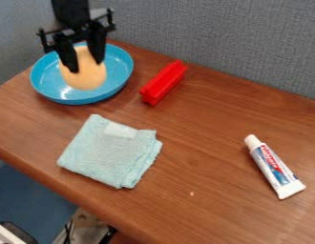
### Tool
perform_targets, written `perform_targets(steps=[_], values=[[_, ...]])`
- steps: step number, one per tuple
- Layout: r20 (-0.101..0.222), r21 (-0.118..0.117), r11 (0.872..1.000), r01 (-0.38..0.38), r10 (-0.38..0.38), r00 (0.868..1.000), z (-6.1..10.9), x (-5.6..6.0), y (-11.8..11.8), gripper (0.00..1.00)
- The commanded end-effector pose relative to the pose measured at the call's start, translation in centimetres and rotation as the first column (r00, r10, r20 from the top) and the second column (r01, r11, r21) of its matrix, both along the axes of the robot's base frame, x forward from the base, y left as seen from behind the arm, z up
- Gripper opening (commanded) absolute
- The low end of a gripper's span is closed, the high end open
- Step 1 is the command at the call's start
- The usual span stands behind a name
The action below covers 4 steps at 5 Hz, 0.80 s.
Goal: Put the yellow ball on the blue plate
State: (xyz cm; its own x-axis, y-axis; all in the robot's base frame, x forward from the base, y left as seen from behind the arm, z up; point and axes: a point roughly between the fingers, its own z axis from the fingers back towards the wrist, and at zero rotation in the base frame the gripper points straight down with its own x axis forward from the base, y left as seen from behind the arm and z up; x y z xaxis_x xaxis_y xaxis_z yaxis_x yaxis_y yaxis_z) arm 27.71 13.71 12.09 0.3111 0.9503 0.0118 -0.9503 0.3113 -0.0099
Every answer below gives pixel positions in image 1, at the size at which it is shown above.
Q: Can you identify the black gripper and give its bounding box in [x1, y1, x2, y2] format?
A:
[37, 0, 116, 73]

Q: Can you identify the red plastic block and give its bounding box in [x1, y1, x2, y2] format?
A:
[139, 60, 187, 106]

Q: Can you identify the blue plate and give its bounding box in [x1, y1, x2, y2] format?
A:
[29, 44, 134, 105]

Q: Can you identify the grey table leg base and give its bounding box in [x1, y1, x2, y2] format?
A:
[52, 208, 118, 244]

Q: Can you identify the light blue cloth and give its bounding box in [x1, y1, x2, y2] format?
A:
[57, 114, 163, 189]

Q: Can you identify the white toothpaste tube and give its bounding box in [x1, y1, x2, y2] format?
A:
[245, 134, 305, 200]

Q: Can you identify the white black object corner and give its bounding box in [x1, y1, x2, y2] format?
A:
[0, 221, 38, 244]

